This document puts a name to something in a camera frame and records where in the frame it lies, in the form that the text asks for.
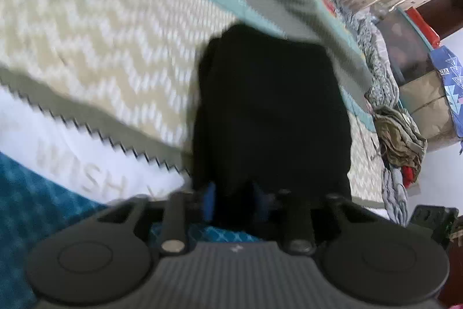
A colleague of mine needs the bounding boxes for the black pants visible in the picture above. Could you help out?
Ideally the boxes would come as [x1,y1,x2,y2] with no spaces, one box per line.
[192,23,352,236]

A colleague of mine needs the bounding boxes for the grey garment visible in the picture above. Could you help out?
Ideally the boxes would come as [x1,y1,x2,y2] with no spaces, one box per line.
[382,167,409,227]

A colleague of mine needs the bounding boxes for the red garment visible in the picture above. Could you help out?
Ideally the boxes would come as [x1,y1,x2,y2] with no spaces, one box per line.
[401,166,418,189]

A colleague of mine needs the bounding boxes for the olive green garment pile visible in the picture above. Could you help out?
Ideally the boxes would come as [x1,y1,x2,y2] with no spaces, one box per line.
[374,107,428,178]

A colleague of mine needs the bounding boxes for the cardboard box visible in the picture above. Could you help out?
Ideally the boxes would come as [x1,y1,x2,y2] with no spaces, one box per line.
[399,71,459,151]

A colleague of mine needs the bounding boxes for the blue patterned bag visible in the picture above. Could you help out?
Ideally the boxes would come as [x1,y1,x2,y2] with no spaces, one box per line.
[429,45,462,144]

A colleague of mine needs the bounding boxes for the dark storage box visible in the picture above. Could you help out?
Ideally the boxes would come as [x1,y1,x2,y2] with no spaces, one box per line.
[376,9,434,86]

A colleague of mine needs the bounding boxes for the patterned quilt bedspread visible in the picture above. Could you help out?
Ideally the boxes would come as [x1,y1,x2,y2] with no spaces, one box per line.
[0,0,406,309]

